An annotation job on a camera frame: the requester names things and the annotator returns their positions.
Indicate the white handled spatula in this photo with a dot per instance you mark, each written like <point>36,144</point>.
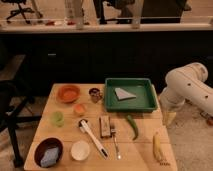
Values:
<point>85,127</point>

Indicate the black chair at left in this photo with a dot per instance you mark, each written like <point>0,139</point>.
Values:
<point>10,116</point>

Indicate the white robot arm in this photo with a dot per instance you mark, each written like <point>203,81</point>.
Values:
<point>186,83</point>

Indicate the green plastic cup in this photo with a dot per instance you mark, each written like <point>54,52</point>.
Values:
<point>57,119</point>

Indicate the small orange cup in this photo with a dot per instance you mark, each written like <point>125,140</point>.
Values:
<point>79,109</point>

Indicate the green plastic tray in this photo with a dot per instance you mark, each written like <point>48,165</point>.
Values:
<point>145,100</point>

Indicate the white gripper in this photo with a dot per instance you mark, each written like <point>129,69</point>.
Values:
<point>169,115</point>

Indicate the blue grey sponge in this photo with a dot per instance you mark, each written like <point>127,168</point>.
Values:
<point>50,157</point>

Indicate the dark long cabinet counter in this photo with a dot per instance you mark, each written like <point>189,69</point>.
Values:
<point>57,55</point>

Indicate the black office chair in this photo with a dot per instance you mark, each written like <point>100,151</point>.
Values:
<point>23,11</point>

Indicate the metal fork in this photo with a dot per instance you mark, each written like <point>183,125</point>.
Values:
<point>113,132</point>

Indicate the orange bowl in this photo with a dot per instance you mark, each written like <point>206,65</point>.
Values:
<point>68,93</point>

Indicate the yellow banana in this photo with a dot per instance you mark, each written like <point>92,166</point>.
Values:
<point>157,150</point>

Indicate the brown rectangular block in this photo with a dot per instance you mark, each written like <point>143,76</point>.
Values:
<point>105,126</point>

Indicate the green chili pepper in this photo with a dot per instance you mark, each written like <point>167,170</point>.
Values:
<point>133,124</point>

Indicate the dark maroon bowl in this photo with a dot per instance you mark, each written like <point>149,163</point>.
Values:
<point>44,146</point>

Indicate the grey folded cloth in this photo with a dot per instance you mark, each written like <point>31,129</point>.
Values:
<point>123,94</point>

